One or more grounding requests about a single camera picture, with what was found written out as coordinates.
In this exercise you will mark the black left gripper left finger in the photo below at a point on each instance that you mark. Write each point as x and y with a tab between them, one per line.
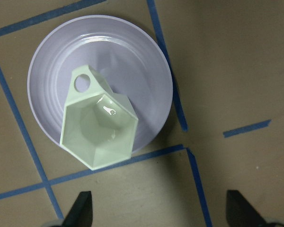
81	213

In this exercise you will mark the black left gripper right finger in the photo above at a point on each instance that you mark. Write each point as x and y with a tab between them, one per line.
240	213

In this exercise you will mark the lilac plate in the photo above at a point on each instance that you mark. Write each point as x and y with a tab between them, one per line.
129	59

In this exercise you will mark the white faceted cup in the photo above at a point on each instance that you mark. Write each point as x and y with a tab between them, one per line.
99	125

